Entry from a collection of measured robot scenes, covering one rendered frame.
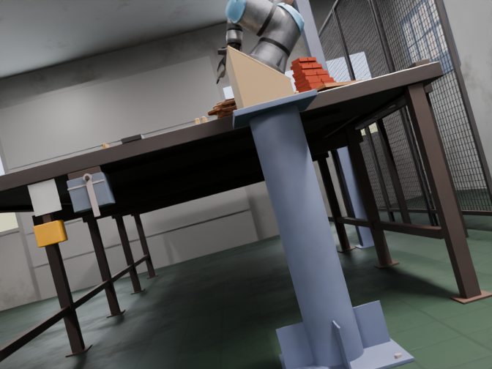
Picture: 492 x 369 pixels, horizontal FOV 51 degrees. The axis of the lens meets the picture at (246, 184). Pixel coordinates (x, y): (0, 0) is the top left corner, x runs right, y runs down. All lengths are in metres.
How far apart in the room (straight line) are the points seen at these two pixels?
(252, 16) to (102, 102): 5.66
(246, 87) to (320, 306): 0.73
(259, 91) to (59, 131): 5.89
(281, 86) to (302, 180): 0.31
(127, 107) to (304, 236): 5.75
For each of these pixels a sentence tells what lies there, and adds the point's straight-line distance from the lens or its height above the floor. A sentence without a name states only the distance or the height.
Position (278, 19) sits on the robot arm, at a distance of 1.76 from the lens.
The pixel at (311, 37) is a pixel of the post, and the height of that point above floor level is 1.66.
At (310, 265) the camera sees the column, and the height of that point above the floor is 0.34.
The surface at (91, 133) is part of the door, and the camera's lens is 7.27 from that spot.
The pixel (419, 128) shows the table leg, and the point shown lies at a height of 0.68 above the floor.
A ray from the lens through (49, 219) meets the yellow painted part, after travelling 2.04.
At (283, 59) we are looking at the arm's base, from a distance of 1.75.
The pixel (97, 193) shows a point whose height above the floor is 0.76.
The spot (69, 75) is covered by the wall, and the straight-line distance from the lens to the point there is 7.54.
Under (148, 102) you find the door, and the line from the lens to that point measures 7.18.
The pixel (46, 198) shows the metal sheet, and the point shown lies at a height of 0.79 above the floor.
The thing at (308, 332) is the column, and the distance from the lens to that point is 1.75.
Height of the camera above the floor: 0.60
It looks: 2 degrees up
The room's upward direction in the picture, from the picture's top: 15 degrees counter-clockwise
